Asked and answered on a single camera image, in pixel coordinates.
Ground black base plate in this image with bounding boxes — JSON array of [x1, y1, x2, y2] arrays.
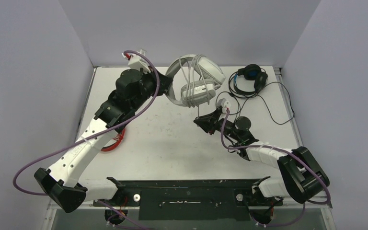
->
[[103, 179, 283, 221]]

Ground red black headphones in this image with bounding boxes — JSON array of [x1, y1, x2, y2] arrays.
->
[[101, 128, 126, 152]]

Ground black blue headphones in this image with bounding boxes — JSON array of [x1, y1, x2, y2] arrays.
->
[[228, 64, 268, 99]]

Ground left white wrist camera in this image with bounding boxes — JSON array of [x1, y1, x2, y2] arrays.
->
[[122, 53, 150, 74]]

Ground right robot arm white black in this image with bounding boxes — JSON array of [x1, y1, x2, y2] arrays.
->
[[194, 107, 331, 205]]

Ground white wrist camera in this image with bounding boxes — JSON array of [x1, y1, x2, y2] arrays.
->
[[216, 98, 231, 114], [122, 53, 150, 74]]

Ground white grey headphones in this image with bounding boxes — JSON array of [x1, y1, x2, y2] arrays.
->
[[166, 54, 226, 107]]

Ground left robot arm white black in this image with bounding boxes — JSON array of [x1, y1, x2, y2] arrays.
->
[[34, 69, 173, 213]]

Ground black headset cable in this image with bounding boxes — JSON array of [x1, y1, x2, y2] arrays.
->
[[215, 80, 295, 126]]

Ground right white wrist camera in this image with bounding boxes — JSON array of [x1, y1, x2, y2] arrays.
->
[[216, 98, 231, 114]]

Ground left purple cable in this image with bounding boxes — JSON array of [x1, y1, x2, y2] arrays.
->
[[12, 50, 161, 230]]

